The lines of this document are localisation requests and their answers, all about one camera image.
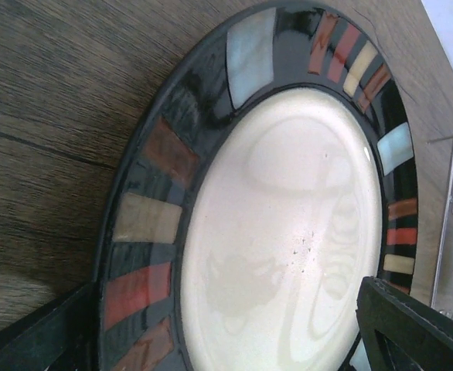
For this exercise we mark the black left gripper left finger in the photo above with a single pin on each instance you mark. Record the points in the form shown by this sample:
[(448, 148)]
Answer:
[(57, 336)]

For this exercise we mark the dark multicolour rimmed plate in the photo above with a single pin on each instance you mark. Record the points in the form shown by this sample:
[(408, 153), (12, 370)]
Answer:
[(272, 172)]

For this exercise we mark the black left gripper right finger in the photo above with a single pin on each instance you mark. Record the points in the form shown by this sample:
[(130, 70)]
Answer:
[(401, 333)]

